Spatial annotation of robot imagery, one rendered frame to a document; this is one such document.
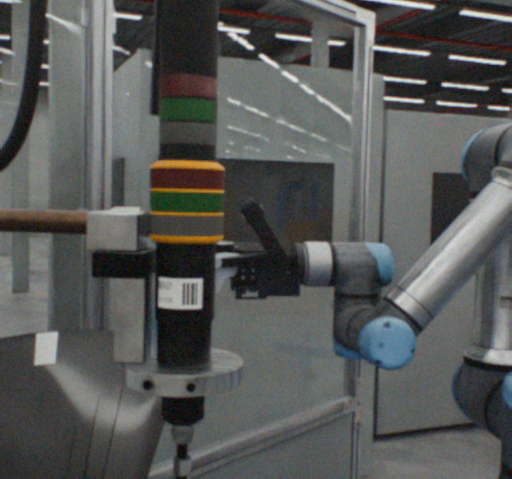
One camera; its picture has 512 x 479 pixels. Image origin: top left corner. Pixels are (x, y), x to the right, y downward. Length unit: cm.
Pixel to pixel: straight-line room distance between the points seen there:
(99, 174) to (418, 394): 359
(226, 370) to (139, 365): 5
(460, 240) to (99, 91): 66
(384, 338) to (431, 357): 357
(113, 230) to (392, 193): 387
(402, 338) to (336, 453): 94
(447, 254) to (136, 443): 63
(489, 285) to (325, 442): 79
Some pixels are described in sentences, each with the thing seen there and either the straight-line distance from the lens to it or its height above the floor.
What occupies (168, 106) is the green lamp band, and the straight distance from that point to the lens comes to 38.
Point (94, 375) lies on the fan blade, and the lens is 56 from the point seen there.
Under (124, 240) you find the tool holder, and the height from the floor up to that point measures 152.
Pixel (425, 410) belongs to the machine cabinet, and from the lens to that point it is 461.
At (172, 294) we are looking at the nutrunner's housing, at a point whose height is 149.
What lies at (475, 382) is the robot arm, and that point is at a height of 124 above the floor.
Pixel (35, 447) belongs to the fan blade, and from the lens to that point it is 53.
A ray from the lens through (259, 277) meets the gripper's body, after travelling 107.
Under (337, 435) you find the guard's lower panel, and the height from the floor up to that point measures 91.
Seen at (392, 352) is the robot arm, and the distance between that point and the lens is 98.
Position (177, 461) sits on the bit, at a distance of 41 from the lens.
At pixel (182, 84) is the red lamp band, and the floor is 161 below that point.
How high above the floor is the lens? 155
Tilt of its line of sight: 3 degrees down
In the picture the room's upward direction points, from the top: 1 degrees clockwise
